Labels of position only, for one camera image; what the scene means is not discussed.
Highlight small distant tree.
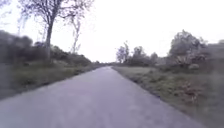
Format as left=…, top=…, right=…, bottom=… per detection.
left=115, top=40, right=131, bottom=65

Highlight distant dark bushes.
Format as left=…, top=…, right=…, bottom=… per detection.
left=128, top=45, right=160, bottom=67

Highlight grey asphalt road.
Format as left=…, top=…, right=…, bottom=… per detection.
left=0, top=65, right=206, bottom=128

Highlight thin bare tree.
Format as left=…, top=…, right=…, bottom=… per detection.
left=67, top=13, right=85, bottom=55

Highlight grass verge with weeds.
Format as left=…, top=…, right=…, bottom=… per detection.
left=112, top=64, right=224, bottom=128

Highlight tall bare tree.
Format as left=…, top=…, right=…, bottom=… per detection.
left=18, top=0, right=95, bottom=62

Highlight round leafy tree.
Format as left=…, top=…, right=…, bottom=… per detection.
left=167, top=29, right=208, bottom=66

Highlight grass verge with bushes behind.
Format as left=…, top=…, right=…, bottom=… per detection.
left=0, top=61, right=106, bottom=100

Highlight row of dark bushes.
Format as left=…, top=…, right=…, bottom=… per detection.
left=0, top=29, right=93, bottom=68

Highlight bushes and trees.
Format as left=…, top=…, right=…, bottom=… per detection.
left=156, top=39, right=224, bottom=73

